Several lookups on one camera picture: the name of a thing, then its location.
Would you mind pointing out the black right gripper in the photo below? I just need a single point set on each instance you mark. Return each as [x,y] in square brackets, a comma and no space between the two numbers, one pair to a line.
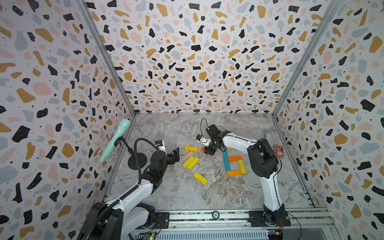
[208,151]

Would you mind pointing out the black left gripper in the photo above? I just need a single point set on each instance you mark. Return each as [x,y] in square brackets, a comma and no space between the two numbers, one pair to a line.
[177,155]

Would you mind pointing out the teal block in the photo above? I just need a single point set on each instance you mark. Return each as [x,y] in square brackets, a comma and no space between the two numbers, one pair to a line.
[225,154]
[227,164]

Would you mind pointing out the yellow-green block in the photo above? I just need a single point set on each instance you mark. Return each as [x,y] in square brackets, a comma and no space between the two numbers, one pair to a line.
[242,167]

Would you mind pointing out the yellow block lowest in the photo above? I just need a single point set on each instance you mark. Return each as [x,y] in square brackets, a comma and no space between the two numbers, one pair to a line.
[200,178]

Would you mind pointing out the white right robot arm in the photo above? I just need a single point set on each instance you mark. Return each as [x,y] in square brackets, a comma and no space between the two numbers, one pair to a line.
[263,161]

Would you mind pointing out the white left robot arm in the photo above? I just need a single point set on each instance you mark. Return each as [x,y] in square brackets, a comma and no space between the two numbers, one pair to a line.
[118,218]

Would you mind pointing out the natural wood block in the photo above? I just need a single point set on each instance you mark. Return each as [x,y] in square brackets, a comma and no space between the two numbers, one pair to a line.
[187,156]

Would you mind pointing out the black gooseneck mic stand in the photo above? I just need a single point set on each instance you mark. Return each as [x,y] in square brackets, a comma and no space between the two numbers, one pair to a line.
[134,162]

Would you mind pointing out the silver glitter microphone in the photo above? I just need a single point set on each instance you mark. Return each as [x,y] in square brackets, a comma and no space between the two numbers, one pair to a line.
[268,135]

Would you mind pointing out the mint green microphone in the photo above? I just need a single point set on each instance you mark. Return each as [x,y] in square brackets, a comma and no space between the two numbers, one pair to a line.
[123,126]

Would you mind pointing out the purple card box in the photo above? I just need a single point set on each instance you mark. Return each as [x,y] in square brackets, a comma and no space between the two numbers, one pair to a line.
[279,151]

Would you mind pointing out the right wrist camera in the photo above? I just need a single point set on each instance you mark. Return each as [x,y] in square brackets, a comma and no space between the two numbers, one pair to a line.
[201,139]

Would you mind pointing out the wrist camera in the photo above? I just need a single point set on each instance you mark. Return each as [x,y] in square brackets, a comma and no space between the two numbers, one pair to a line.
[160,145]
[201,139]

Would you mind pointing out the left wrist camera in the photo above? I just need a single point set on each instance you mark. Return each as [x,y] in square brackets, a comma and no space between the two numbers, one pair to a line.
[160,145]

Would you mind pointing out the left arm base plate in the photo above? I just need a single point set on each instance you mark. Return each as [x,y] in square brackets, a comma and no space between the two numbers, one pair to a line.
[158,220]

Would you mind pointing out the round knob on rail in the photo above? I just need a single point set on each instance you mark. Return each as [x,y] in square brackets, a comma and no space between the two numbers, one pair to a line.
[215,215]

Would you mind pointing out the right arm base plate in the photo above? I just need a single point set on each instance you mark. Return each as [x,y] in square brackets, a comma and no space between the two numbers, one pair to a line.
[269,219]

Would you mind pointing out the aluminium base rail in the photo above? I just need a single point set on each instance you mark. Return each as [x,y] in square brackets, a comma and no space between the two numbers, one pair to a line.
[306,224]

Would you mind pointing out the aluminium corner post left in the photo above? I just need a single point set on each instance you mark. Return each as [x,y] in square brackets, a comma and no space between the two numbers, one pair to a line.
[86,15]

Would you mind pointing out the aluminium corner post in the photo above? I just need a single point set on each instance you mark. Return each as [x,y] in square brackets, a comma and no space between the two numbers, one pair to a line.
[327,19]
[86,15]

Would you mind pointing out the aluminium corner post right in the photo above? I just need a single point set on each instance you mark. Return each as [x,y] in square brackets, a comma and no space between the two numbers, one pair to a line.
[327,19]

